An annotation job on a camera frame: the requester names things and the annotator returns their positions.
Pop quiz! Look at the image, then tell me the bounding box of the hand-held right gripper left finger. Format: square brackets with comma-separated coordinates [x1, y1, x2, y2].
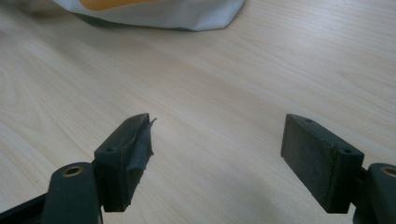
[92, 112, 158, 213]

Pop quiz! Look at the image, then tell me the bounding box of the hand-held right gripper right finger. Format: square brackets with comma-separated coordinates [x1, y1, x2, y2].
[280, 113, 365, 215]

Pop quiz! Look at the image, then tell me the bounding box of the white cloth with orange print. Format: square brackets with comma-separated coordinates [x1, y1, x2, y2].
[51, 0, 246, 32]

